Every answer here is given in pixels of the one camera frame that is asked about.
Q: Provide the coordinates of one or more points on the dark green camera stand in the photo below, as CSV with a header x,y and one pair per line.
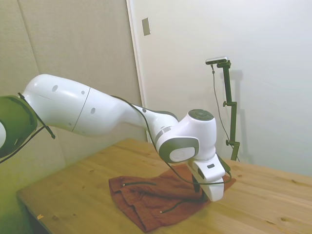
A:
x,y
232,117

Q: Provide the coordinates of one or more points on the white door frame trim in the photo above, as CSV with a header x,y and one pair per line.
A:
x,y
136,61

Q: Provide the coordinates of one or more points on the rust orange shorts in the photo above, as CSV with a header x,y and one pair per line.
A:
x,y
151,202

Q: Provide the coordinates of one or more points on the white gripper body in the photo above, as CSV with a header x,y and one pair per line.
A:
x,y
215,191

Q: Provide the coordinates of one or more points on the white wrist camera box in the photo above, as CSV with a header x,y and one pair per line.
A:
x,y
209,169

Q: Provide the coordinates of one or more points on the grey wall switch plate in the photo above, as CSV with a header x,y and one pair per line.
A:
x,y
146,26

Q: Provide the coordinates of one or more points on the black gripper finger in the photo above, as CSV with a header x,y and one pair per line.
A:
x,y
196,185

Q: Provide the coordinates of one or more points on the grey camera on stand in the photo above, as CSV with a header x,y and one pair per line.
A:
x,y
217,60

